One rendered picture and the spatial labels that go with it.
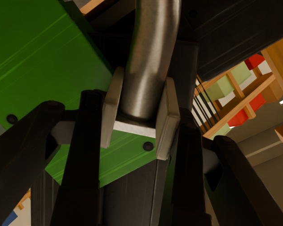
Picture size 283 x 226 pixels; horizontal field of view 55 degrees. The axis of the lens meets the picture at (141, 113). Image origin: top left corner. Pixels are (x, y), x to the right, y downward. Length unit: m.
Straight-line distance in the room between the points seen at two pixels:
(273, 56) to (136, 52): 0.85
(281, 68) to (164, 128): 0.88
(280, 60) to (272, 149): 6.78
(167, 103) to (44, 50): 0.11
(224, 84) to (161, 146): 3.32
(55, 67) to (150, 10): 0.10
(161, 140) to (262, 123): 9.51
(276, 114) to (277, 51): 8.66
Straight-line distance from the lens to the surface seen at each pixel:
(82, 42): 0.22
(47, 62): 0.24
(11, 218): 6.46
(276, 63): 1.01
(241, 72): 3.75
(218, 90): 3.44
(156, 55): 0.18
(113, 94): 0.16
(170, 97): 0.17
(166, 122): 0.15
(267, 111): 9.58
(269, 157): 7.81
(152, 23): 0.18
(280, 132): 0.79
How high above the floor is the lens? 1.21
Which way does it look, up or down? 5 degrees up
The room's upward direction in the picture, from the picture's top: 148 degrees clockwise
